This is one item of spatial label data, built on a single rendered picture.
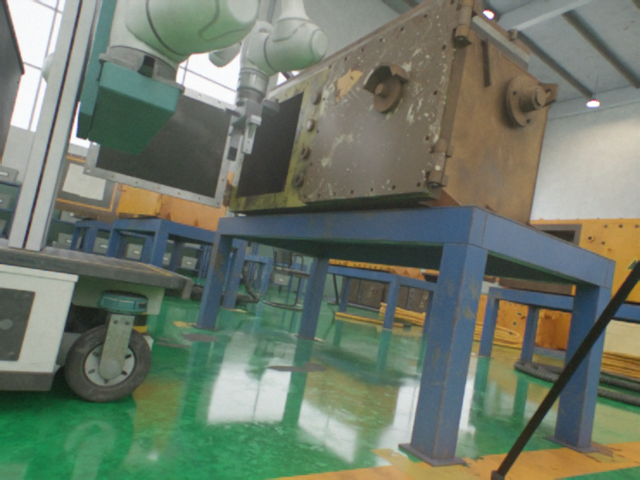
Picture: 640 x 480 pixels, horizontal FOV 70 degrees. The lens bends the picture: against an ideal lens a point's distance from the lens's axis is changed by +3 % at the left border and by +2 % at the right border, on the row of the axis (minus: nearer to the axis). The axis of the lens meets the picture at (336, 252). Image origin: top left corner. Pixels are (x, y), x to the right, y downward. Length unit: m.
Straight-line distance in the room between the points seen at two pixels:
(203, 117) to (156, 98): 1.39
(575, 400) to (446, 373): 0.68
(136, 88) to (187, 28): 0.18
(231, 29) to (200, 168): 1.49
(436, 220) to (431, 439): 0.56
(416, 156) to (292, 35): 0.46
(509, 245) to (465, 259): 0.18
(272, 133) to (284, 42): 1.30
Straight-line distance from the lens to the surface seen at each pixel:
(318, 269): 2.92
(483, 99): 1.61
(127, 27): 1.24
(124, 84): 1.17
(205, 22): 1.08
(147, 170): 2.45
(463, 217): 1.20
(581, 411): 1.76
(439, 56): 1.40
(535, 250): 1.41
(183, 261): 10.14
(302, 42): 1.32
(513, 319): 7.96
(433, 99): 1.34
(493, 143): 1.63
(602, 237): 4.01
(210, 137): 2.54
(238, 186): 2.46
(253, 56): 1.43
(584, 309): 1.76
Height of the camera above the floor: 0.37
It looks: 4 degrees up
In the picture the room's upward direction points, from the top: 11 degrees clockwise
